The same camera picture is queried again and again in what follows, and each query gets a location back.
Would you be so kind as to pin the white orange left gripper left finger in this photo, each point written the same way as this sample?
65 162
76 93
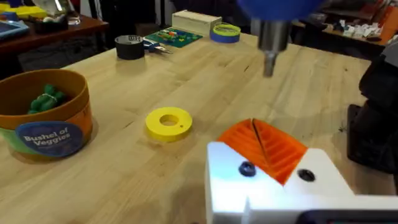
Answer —
227 174

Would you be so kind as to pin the white orange left gripper right finger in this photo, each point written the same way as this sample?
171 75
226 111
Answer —
320 177

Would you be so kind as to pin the blue electric screwdriver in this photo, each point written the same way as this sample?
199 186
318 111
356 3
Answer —
273 34

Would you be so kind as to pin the orange toy vegetable tub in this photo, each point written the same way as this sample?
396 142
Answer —
49 137

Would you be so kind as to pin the yellow disc with holes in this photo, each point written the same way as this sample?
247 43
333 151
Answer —
155 127

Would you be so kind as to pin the blue tape roll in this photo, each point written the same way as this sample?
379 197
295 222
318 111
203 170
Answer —
224 38

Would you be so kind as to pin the yellow-green tape roll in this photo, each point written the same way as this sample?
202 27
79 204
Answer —
226 30

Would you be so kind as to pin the green board with toy blocks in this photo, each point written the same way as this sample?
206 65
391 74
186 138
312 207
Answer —
174 38

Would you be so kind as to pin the heap of white parts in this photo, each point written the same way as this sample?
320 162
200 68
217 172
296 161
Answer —
360 30

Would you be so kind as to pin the pale wooden box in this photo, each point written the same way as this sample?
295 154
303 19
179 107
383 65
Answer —
194 21

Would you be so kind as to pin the black tape roll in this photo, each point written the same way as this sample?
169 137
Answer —
129 49

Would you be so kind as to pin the dark brown side table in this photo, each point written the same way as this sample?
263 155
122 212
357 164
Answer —
62 32

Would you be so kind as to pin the yellow toy blocks heap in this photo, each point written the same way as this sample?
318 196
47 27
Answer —
28 12

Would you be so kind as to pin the blue tray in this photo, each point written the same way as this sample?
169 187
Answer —
12 29

